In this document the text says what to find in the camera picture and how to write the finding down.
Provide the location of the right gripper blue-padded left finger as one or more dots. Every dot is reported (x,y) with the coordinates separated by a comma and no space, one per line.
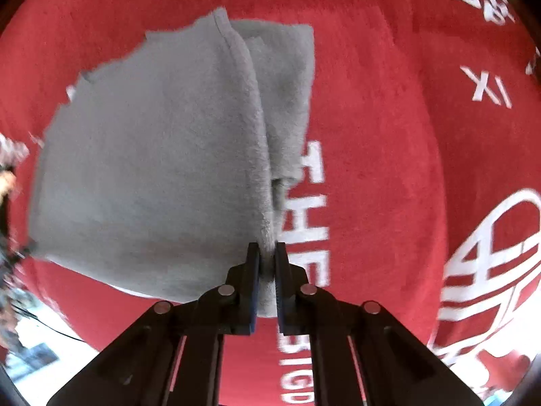
(172,354)

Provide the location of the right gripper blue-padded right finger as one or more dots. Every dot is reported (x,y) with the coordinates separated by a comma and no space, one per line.
(361,354)

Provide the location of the grey fleece garment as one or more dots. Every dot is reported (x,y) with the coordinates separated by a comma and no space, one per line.
(168,163)

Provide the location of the pile of clothes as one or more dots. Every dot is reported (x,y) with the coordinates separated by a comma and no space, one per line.
(12,153)

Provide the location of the red printed bedspread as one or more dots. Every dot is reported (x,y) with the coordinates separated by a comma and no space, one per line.
(420,188)

